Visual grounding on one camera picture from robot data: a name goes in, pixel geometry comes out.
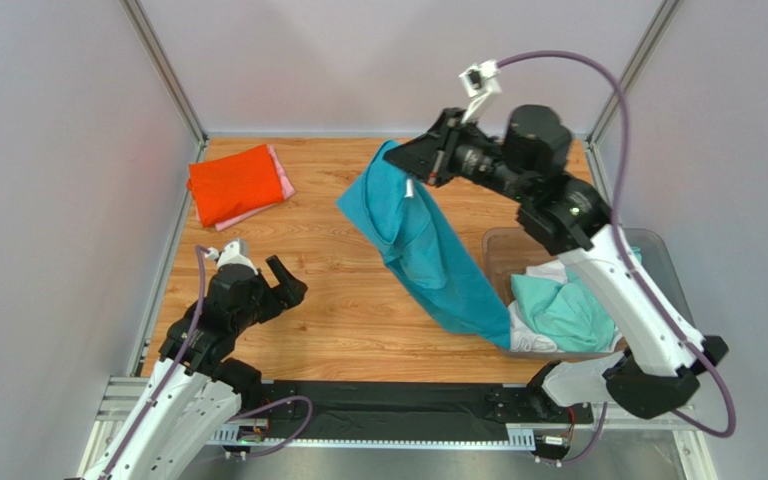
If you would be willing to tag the left aluminium frame post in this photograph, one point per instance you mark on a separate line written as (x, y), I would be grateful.
(142, 24)

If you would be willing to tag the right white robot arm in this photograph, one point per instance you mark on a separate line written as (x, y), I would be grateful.
(659, 370)

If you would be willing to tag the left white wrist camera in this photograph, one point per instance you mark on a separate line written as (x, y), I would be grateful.
(235, 252)

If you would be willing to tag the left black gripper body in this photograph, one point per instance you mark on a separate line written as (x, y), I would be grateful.
(252, 312)

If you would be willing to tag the mint green t-shirt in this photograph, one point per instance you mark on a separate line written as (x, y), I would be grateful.
(567, 309)

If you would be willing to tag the aluminium frame post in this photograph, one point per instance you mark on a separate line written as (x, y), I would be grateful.
(657, 27)
(142, 24)

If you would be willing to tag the white clothing tag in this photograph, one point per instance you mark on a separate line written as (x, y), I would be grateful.
(409, 189)

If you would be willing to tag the orange folded t-shirt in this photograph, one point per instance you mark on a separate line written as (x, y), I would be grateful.
(235, 185)

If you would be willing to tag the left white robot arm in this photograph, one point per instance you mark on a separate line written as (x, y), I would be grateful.
(196, 386)

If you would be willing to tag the white t-shirt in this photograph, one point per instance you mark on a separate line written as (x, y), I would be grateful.
(524, 336)

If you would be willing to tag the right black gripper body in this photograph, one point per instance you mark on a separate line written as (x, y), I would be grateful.
(443, 149)

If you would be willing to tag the right aluminium frame post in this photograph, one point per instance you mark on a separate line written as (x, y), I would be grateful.
(657, 27)

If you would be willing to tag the teal blue t-shirt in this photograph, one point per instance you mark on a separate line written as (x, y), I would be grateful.
(419, 247)

